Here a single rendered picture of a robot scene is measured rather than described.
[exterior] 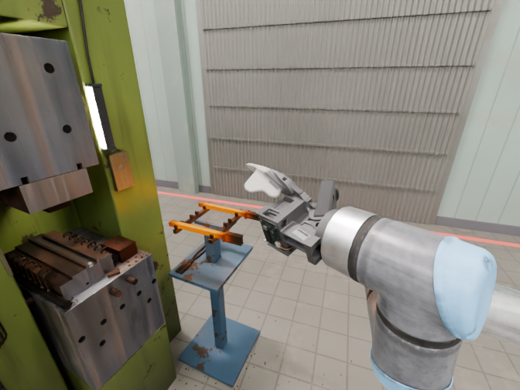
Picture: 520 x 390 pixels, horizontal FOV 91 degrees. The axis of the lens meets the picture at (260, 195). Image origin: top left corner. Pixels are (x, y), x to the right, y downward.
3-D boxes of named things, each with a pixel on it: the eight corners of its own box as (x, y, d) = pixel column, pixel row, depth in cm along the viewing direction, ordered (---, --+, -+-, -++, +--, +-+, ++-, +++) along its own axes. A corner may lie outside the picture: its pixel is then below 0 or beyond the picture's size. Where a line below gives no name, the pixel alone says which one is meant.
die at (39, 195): (93, 192, 96) (86, 167, 92) (30, 214, 79) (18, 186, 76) (33, 175, 113) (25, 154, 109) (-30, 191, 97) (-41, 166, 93)
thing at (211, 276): (252, 248, 158) (252, 246, 157) (217, 293, 124) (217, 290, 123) (211, 237, 169) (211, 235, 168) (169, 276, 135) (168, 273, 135)
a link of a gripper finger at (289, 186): (267, 167, 43) (305, 203, 40) (273, 163, 44) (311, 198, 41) (262, 183, 47) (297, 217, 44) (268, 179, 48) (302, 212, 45)
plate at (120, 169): (134, 185, 126) (127, 151, 119) (118, 191, 118) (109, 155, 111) (131, 184, 126) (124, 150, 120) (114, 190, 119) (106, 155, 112)
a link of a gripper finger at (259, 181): (227, 166, 44) (265, 203, 41) (253, 151, 46) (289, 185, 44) (227, 177, 46) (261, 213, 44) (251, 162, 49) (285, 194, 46)
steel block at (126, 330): (165, 322, 137) (152, 253, 120) (97, 391, 106) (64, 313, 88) (99, 288, 160) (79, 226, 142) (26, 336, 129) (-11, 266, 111)
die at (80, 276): (114, 268, 110) (110, 251, 107) (65, 300, 94) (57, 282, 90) (58, 243, 127) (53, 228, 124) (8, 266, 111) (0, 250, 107)
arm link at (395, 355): (428, 337, 40) (441, 273, 35) (461, 425, 30) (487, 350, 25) (363, 328, 42) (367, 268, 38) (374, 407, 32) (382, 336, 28)
